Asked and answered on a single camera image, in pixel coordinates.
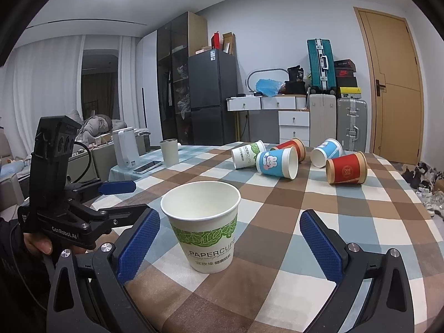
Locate green leaf white paper cup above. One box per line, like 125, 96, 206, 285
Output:
160, 181, 242, 274

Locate red paper cup front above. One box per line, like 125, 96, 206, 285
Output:
326, 152, 368, 184

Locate red paper cup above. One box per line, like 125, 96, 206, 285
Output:
326, 152, 368, 184
271, 138, 306, 162

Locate blue rabbit paper cup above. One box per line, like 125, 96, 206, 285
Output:
256, 147, 299, 180

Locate blue paper cup rear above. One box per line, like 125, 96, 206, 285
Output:
310, 138, 343, 168

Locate red paper cup rear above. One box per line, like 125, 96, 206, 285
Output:
271, 138, 306, 162

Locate person's left hand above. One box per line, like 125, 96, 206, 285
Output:
23, 233, 54, 256

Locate white appliance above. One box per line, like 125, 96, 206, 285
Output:
112, 127, 140, 170

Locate smartphone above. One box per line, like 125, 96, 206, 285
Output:
133, 160, 163, 175

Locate cream tumbler mug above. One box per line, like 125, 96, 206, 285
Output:
160, 139, 179, 167

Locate checkered tablecloth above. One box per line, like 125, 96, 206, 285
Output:
93, 145, 443, 332

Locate black refrigerator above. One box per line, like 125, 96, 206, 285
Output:
188, 49, 238, 146

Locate black shelving cabinet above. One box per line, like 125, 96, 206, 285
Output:
157, 11, 208, 145

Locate blue plastic bag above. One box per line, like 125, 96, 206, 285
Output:
255, 79, 284, 97

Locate white drawer desk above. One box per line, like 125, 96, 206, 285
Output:
226, 95, 310, 146

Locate silver suitcase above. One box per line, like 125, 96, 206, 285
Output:
336, 99, 367, 152

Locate beige suitcase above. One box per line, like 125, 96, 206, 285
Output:
309, 94, 336, 147

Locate wooden door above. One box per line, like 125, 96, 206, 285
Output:
354, 7, 424, 165

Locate stacked shoe boxes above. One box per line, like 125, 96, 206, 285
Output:
334, 59, 361, 99

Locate teal suitcase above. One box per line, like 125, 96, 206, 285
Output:
307, 38, 336, 95

